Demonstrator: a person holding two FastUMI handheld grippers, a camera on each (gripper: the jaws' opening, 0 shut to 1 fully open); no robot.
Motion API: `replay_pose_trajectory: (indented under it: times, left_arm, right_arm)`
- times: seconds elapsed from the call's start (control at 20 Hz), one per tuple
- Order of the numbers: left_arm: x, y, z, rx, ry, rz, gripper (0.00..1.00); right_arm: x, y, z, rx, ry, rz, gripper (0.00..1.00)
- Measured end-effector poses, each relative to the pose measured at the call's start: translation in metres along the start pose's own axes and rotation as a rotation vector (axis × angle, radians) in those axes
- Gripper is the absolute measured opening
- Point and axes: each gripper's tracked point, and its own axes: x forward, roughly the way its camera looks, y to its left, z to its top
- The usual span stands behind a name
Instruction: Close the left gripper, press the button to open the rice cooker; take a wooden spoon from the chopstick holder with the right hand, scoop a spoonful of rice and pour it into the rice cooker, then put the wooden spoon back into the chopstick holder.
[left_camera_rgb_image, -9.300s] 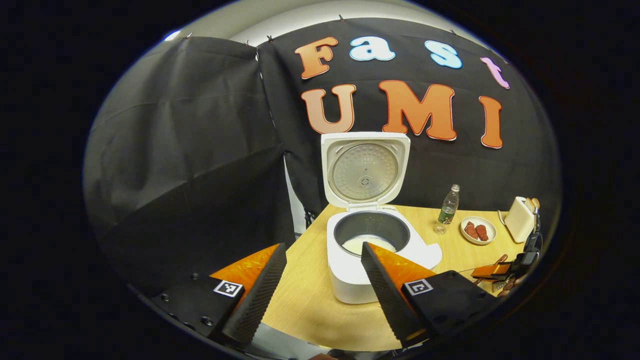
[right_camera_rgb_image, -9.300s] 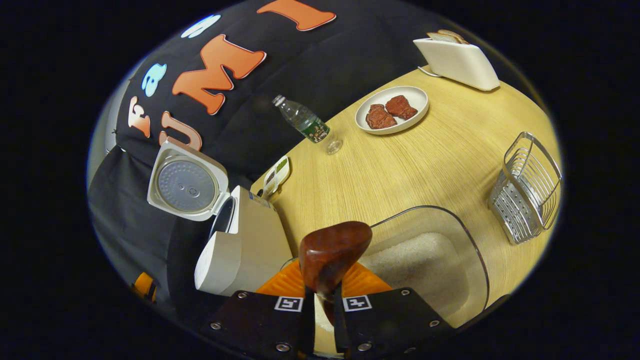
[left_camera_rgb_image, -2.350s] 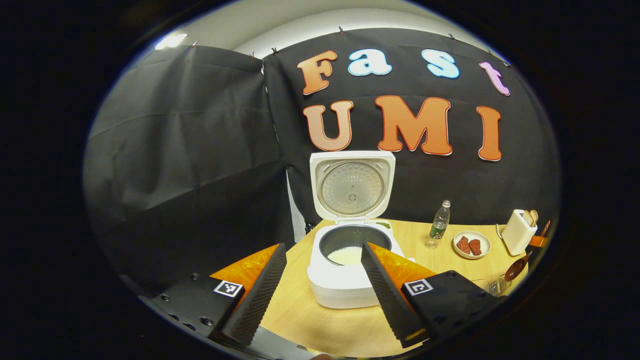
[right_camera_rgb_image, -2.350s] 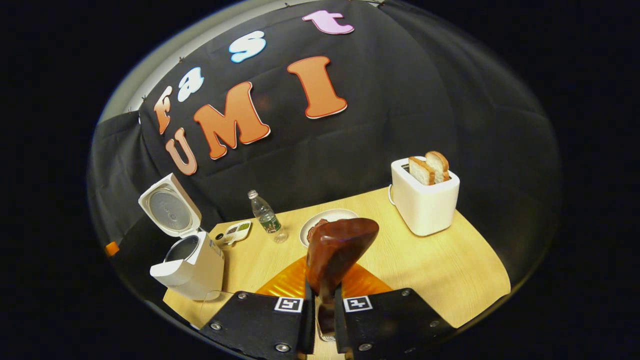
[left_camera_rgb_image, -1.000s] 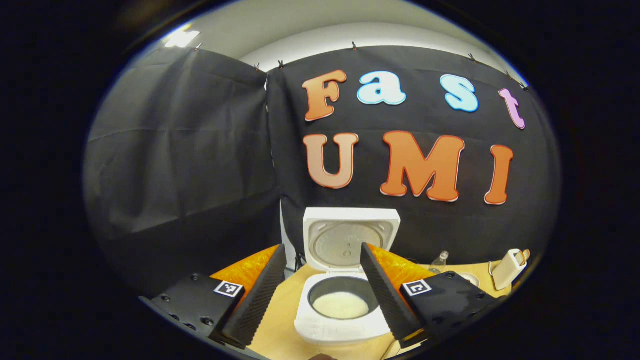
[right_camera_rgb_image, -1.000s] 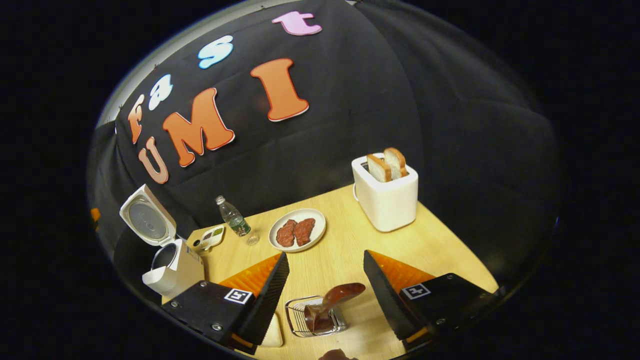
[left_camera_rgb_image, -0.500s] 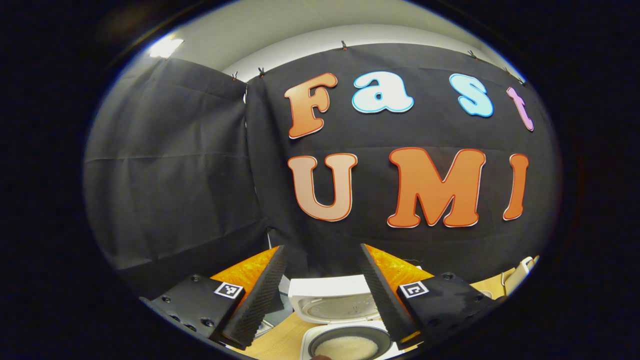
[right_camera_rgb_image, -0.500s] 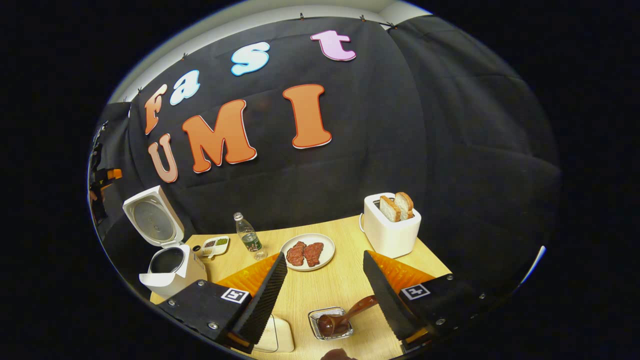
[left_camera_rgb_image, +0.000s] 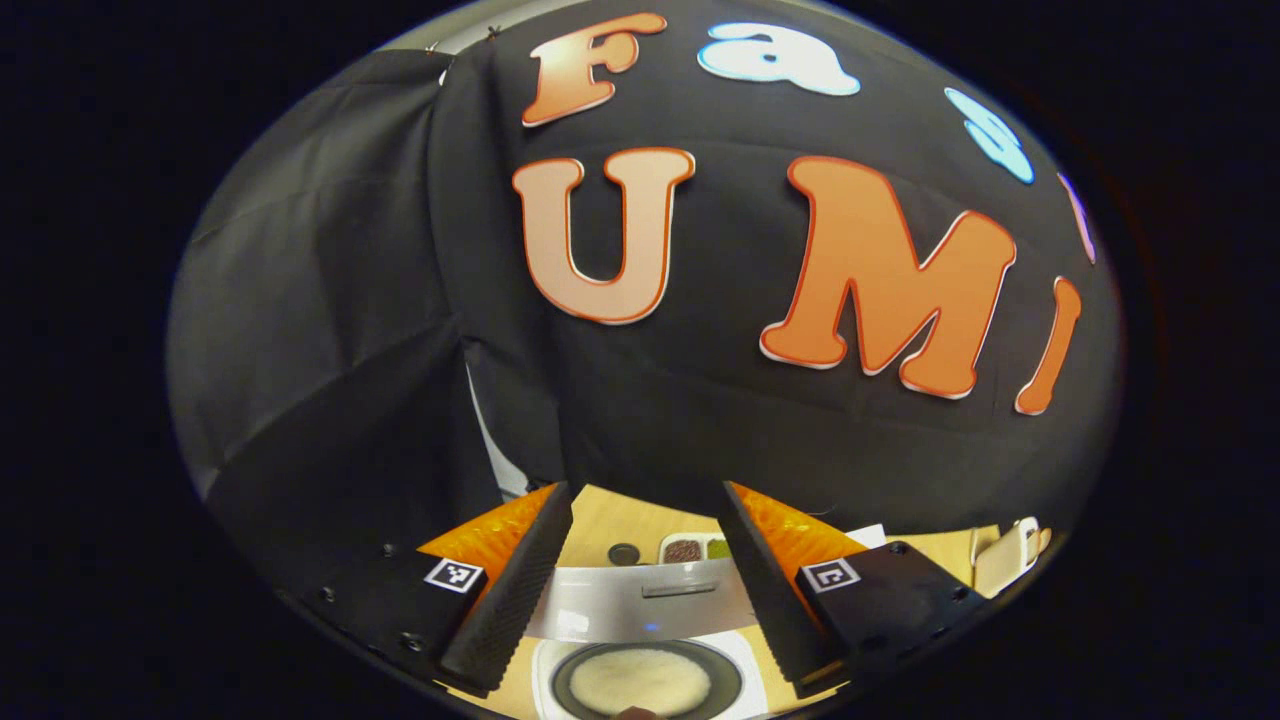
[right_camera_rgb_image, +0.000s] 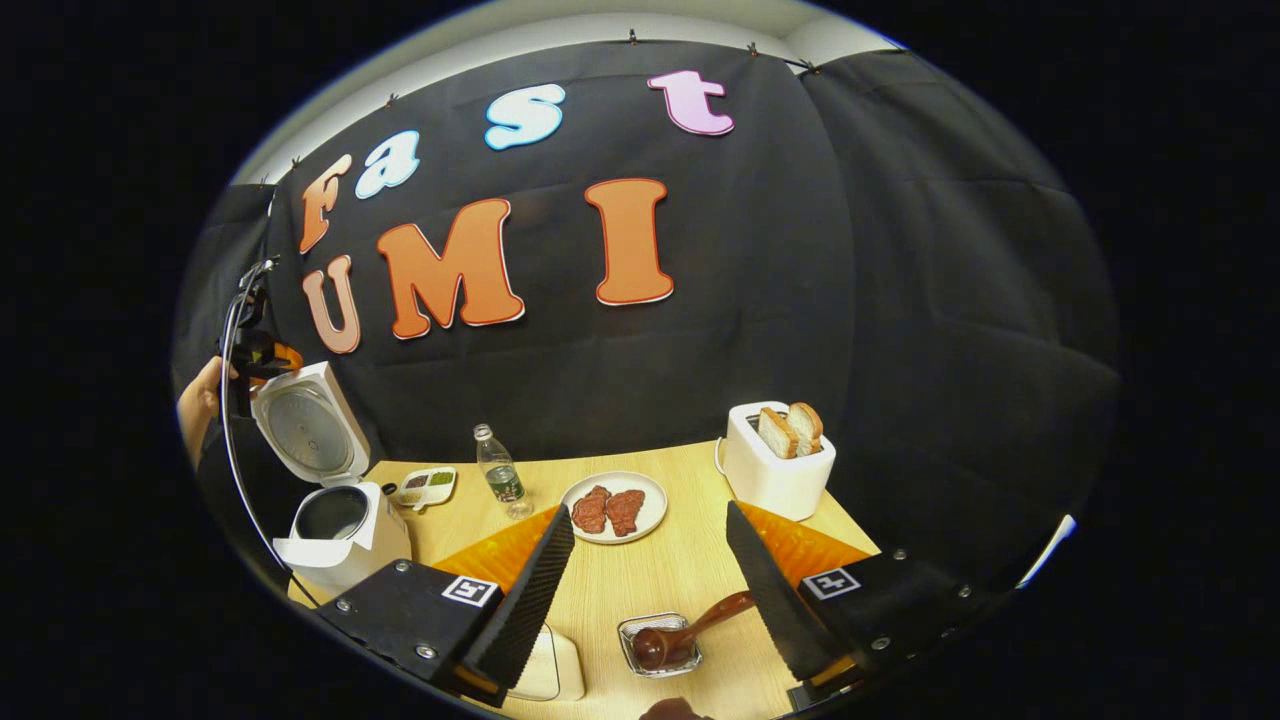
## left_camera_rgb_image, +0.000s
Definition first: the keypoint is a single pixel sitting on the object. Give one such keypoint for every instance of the toast bread slice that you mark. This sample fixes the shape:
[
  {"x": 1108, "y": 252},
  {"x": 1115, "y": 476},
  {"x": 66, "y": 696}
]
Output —
[{"x": 1045, "y": 540}]

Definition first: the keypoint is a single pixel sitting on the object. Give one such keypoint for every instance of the white rice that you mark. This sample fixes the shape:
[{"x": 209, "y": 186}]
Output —
[{"x": 640, "y": 678}]

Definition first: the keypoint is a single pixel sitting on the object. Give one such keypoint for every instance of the white rice cooker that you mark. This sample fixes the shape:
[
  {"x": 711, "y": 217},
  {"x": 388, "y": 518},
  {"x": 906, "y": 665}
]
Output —
[{"x": 640, "y": 610}]

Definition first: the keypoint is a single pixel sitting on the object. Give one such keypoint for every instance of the white divided condiment dish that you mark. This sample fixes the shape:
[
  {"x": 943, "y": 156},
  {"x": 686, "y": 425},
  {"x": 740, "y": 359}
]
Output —
[{"x": 690, "y": 549}]

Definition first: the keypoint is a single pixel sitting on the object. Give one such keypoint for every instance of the white toaster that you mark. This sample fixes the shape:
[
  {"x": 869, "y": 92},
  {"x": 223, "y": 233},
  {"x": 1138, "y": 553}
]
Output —
[{"x": 1005, "y": 560}]

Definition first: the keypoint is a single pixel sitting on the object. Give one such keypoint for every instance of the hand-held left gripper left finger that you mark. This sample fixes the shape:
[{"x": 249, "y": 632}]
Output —
[{"x": 525, "y": 600}]

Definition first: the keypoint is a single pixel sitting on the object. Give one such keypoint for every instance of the small dark round cap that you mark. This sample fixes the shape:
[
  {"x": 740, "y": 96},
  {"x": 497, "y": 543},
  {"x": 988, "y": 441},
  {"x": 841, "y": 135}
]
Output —
[{"x": 624, "y": 555}]

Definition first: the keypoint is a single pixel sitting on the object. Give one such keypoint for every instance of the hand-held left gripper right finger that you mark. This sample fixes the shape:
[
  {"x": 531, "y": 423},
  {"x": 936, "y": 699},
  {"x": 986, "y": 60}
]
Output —
[{"x": 780, "y": 605}]

